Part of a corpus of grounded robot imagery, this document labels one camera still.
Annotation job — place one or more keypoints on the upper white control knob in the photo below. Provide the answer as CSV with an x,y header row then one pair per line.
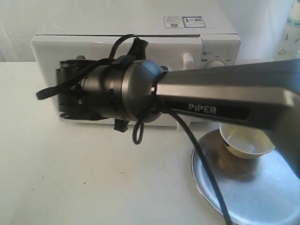
x,y
214,63

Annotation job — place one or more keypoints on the round stainless steel tray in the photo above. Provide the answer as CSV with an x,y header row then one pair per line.
x,y
262,191

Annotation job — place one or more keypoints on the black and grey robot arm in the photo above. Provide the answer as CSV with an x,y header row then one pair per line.
x,y
258,95

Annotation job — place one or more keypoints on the white microwave oven body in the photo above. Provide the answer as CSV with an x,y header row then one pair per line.
x,y
131,22

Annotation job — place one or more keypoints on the warning label sticker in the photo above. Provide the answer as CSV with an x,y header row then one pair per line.
x,y
184,22

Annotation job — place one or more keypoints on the beige ceramic bowl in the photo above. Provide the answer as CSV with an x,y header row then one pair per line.
x,y
244,142

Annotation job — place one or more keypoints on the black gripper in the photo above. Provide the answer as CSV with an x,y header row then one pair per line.
x,y
72,104

